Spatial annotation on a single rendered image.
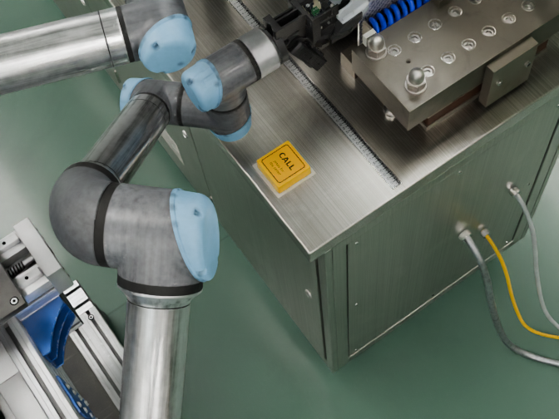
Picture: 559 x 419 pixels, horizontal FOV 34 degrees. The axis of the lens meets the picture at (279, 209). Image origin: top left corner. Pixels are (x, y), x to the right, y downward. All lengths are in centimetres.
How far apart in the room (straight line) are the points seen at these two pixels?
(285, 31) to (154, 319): 52
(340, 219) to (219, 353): 96
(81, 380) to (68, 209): 110
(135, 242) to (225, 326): 131
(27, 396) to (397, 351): 106
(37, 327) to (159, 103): 55
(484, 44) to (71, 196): 76
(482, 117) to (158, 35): 71
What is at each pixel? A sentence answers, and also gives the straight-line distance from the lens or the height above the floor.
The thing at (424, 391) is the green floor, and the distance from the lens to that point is 240.
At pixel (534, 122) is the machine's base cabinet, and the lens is 181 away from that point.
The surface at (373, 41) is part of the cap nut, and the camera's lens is 155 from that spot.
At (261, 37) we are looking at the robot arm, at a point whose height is 115.
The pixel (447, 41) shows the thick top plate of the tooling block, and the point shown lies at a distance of 160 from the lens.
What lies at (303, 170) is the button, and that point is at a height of 92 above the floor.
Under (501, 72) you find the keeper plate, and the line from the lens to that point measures 161.
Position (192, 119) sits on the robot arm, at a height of 103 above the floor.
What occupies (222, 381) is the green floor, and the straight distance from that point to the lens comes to 242.
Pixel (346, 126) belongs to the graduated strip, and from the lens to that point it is 165.
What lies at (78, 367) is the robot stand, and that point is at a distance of 229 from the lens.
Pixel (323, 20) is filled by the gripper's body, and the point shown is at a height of 114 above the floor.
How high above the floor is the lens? 231
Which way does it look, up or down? 64 degrees down
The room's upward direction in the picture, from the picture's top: 10 degrees counter-clockwise
